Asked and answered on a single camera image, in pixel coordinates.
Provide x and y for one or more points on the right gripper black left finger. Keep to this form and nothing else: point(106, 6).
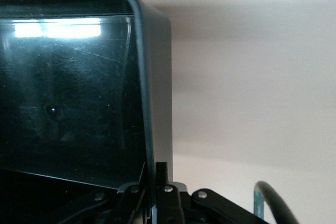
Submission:
point(131, 203)

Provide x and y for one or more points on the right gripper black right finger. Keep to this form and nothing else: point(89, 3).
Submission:
point(170, 205)

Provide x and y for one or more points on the black plastic box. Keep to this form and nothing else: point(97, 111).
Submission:
point(78, 90)

